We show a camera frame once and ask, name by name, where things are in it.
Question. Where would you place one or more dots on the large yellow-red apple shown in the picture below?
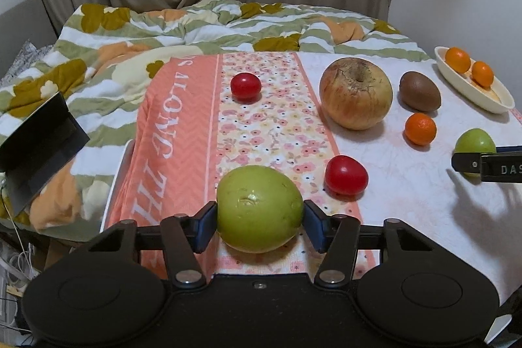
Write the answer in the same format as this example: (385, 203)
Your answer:
(355, 95)

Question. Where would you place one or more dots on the small green fruit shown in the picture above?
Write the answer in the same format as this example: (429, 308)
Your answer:
(475, 141)

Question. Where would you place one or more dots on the large green apple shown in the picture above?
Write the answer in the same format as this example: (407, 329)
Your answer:
(259, 209)

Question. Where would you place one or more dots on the small orange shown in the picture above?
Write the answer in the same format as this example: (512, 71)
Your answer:
(482, 74)
(420, 129)
(457, 59)

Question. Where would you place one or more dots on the brown kiwi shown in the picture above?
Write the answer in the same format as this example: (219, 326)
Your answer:
(420, 92)

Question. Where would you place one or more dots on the green striped floral quilt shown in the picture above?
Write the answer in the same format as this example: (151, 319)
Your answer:
(122, 31)

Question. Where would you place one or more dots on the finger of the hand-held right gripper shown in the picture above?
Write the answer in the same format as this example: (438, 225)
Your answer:
(497, 168)

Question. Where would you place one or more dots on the grey patterned cloth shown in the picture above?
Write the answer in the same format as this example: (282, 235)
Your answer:
(22, 58)

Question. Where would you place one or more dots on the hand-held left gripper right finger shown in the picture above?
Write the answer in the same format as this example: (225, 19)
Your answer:
(315, 227)

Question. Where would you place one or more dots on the grey upholstered headboard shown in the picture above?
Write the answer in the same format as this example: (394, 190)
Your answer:
(24, 22)

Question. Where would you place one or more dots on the white dish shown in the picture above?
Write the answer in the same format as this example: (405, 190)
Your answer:
(483, 98)

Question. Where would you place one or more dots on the red tomato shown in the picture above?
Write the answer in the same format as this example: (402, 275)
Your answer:
(246, 86)
(346, 175)

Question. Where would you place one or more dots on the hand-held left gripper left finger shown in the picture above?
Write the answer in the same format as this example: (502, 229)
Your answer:
(206, 227)

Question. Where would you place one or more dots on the pink floral printed cloth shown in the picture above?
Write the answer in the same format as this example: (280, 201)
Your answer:
(183, 107)

